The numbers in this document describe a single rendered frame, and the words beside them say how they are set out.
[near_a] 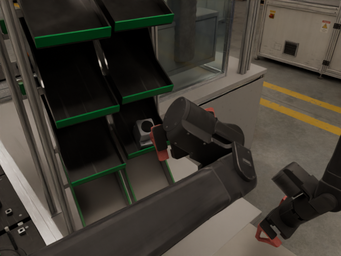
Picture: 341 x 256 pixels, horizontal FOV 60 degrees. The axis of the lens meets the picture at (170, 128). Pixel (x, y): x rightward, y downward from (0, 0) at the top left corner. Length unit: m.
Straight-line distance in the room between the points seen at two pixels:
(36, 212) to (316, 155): 2.45
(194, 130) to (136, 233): 0.19
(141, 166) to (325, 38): 3.77
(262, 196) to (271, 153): 0.56
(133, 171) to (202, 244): 0.32
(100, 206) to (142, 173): 0.15
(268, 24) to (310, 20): 0.60
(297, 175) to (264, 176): 1.85
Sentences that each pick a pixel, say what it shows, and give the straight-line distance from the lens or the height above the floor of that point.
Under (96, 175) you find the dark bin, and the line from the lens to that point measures 0.71.
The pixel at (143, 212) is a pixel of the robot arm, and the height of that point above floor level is 1.45.
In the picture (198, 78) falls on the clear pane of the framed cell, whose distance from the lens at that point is 1.86.
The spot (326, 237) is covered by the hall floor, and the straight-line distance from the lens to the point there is 2.31.
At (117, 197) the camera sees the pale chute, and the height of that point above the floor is 1.05.
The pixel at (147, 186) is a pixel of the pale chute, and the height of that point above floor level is 1.04.
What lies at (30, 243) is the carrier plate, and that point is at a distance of 0.94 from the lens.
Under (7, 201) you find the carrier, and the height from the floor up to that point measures 0.97.
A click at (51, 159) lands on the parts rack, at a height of 1.21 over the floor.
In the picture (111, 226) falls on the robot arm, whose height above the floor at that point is 1.47.
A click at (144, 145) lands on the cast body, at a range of 0.75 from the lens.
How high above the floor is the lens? 1.67
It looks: 34 degrees down
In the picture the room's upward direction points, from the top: straight up
